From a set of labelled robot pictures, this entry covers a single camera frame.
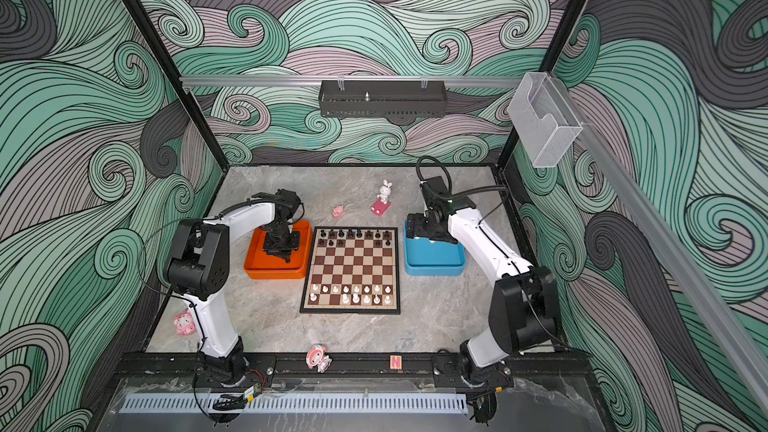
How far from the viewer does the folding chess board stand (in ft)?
2.79

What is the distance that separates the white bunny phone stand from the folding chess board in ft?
0.28

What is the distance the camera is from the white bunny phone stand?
1055 millimetres

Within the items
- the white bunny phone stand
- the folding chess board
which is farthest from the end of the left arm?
the white bunny phone stand
